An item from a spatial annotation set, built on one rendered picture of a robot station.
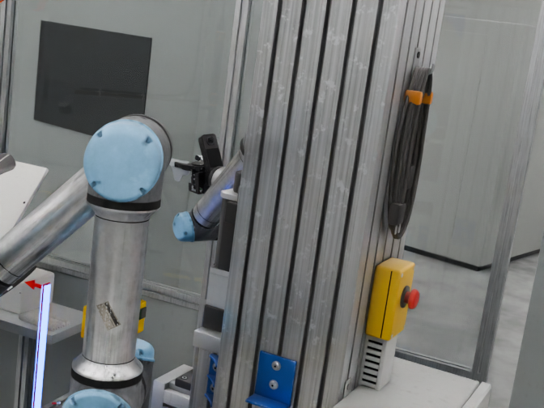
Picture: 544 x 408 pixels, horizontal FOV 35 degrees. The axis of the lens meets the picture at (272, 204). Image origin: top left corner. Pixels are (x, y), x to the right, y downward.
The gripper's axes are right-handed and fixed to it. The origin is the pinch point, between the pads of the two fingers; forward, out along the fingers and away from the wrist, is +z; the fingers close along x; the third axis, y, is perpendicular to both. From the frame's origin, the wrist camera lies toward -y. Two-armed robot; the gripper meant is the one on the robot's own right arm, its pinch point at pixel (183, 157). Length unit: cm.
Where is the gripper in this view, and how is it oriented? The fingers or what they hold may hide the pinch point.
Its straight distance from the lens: 248.6
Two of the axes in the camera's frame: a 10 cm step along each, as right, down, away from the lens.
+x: 8.0, -1.5, 5.8
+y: -0.2, 9.6, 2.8
